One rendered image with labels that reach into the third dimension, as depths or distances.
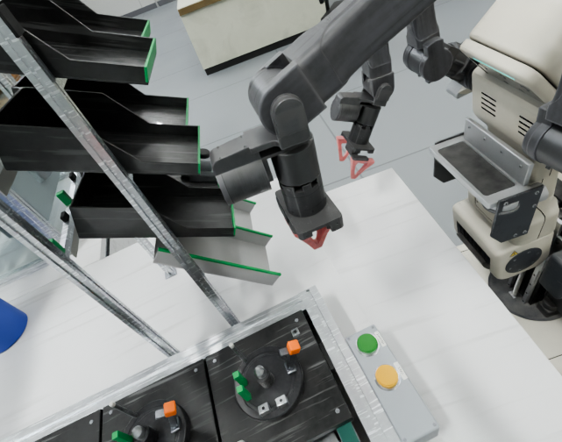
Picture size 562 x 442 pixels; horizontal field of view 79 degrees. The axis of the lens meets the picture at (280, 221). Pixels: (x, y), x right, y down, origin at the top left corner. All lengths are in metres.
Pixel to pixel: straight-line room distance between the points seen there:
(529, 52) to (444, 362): 0.61
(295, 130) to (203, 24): 4.66
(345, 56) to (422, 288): 0.67
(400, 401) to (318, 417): 0.15
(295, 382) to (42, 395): 0.76
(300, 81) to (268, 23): 4.72
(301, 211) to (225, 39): 4.66
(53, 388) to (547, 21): 1.39
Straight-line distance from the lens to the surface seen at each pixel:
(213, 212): 0.73
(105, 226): 0.68
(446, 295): 0.93
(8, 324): 1.42
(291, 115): 0.36
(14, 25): 0.52
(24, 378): 1.33
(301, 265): 1.01
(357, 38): 0.39
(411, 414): 0.72
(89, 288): 0.73
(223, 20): 5.00
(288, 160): 0.40
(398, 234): 1.04
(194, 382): 0.83
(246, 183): 0.41
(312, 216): 0.46
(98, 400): 0.97
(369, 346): 0.74
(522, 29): 0.81
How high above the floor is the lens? 1.66
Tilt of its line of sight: 44 degrees down
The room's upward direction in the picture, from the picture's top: 22 degrees counter-clockwise
